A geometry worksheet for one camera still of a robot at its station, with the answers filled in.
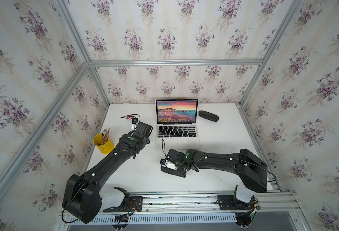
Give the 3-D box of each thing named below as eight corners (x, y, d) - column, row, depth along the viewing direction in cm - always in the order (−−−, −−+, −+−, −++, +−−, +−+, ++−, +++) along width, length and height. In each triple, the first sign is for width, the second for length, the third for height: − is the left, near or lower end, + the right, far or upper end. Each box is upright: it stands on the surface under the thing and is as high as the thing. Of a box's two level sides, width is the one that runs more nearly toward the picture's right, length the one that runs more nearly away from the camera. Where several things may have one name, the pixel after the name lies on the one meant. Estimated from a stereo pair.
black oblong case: (197, 117, 114) (198, 114, 111) (198, 112, 117) (199, 108, 114) (217, 123, 110) (218, 119, 107) (218, 117, 114) (219, 114, 111)
